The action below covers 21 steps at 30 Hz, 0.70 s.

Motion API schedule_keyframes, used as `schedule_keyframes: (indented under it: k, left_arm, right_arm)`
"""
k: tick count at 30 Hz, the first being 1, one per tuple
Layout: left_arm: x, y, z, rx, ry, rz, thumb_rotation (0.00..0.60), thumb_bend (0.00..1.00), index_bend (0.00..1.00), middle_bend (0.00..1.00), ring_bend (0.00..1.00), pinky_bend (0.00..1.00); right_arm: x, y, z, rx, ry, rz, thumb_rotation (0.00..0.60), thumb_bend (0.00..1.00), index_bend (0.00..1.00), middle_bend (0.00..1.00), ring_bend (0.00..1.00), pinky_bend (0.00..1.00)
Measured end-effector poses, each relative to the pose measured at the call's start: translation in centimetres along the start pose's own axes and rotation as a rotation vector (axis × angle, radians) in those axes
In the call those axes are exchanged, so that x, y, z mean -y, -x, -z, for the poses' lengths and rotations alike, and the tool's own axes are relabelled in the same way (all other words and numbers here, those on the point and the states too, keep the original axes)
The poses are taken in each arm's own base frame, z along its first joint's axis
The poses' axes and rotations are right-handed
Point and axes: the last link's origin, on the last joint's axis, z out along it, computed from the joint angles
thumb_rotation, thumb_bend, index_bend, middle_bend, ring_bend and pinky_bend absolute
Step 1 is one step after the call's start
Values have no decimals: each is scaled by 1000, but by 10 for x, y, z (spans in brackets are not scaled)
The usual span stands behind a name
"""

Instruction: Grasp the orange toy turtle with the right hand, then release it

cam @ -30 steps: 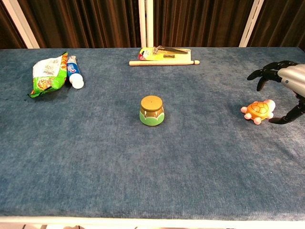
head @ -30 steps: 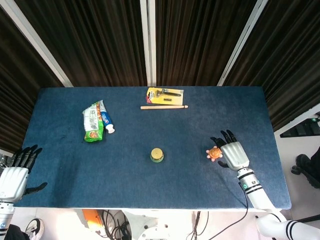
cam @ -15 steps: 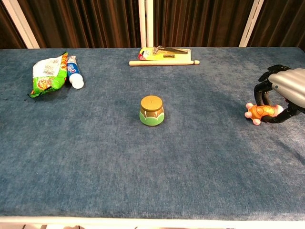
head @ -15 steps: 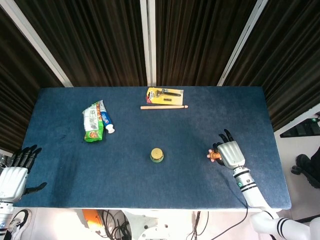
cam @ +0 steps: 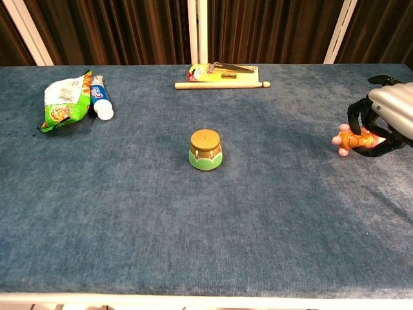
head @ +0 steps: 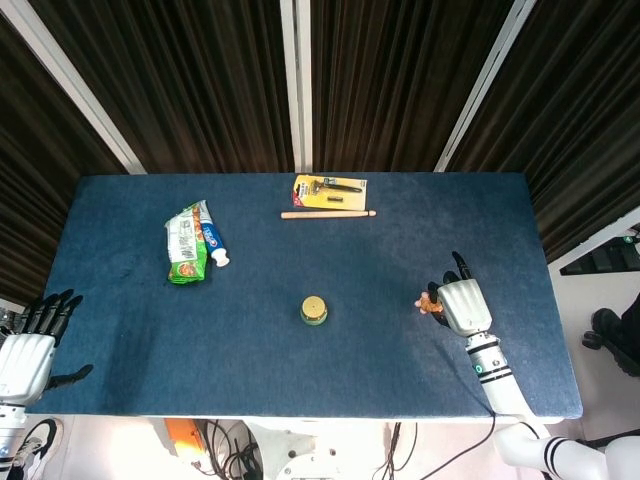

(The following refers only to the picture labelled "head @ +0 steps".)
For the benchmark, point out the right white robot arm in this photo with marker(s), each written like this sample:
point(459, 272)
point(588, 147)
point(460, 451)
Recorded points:
point(500, 385)

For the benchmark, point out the orange box under table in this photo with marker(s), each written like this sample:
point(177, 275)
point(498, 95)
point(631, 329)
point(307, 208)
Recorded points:
point(182, 437)

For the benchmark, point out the wooden stick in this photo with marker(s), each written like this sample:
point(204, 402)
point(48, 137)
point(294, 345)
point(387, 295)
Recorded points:
point(325, 215)

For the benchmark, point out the blue white toothpaste tube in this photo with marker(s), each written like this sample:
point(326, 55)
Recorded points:
point(212, 240)

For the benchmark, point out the razor on yellow card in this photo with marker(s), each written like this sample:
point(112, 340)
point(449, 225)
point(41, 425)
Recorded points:
point(312, 197)

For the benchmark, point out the white sneaker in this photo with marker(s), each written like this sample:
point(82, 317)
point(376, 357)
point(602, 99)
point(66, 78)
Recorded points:
point(40, 440)

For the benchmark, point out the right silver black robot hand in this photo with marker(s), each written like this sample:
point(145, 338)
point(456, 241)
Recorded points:
point(465, 307)

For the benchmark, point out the dark brown pleated curtain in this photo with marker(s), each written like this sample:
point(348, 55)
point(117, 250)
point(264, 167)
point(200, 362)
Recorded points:
point(200, 85)

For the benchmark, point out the black office chair base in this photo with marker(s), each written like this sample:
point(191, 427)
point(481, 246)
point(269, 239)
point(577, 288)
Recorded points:
point(612, 330)

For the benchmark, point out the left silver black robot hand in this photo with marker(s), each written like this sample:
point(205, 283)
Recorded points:
point(25, 365)

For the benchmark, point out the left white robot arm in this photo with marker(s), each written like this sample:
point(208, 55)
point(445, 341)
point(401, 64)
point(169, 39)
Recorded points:
point(9, 435)

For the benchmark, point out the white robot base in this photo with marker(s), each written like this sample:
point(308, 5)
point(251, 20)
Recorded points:
point(310, 450)

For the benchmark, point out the green snack bag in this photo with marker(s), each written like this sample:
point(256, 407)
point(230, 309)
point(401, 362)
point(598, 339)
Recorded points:
point(185, 250)

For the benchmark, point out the black electronic device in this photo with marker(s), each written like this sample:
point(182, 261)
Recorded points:
point(600, 257)

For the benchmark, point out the small orange toy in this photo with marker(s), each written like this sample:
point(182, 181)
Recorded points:
point(427, 304)

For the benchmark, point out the white frame post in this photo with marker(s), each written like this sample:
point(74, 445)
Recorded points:
point(482, 85)
point(297, 85)
point(75, 85)

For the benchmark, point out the blue table cloth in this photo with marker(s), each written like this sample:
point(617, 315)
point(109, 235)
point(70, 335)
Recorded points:
point(300, 370)

